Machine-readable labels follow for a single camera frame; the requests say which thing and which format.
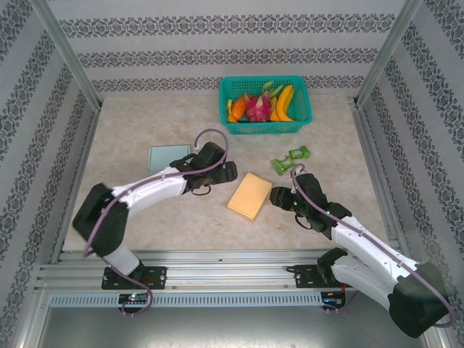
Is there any orange cloth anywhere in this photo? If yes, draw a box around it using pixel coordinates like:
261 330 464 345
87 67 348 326
227 172 274 224

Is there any light blue paper box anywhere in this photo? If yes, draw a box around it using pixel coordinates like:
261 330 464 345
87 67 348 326
147 144 191 175

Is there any orange fruit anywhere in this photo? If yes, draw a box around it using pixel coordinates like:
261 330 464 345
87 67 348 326
231 96 249 120

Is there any teal plastic basket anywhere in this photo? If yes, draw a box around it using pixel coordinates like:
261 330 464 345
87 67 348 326
218 75 313 136

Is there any pink dragon fruit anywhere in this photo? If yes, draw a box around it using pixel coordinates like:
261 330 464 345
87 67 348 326
243 81 286 123

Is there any small electronics board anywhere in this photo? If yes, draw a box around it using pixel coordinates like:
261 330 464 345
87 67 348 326
321 291 347 306
119 292 152 305

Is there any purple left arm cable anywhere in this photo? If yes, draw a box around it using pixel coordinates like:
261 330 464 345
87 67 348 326
83 128 231 318

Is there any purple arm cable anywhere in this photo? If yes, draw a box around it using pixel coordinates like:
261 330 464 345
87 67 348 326
83 128 231 318
289 163 455 329

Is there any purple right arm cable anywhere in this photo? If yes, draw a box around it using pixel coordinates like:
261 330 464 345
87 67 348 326
289 163 455 329

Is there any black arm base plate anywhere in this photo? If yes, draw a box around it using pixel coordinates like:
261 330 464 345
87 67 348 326
101 266 168 291
294 264 362 289

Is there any aluminium side rail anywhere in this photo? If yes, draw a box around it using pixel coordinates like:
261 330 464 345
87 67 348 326
353 104 403 254
49 108 103 265

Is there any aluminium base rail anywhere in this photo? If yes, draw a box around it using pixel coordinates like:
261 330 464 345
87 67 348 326
34 249 428 293

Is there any slotted grey cable duct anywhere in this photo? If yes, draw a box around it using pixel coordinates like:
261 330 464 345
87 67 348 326
48 291 417 309

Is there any aluminium frame post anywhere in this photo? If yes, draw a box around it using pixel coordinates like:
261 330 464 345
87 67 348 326
354 0 424 108
30 0 103 112

